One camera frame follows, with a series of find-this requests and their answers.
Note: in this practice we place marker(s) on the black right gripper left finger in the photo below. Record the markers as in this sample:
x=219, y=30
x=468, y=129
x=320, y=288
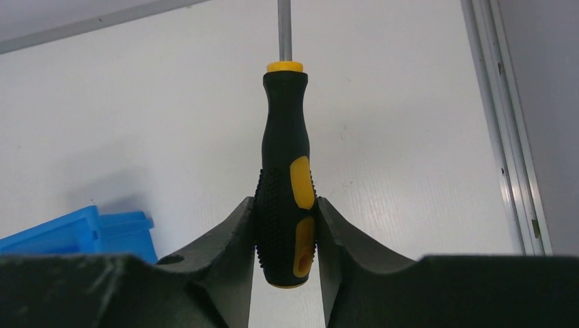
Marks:
x=207, y=283

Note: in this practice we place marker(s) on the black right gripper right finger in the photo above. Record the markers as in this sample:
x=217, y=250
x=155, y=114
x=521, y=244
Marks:
x=365, y=284

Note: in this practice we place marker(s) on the black yellow screwdriver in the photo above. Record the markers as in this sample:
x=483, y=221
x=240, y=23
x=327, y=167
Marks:
x=285, y=199

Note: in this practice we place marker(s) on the blue plastic bin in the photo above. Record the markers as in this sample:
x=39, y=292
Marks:
x=86, y=231

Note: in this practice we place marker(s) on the aluminium frame post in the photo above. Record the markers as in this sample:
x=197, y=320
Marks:
x=503, y=111

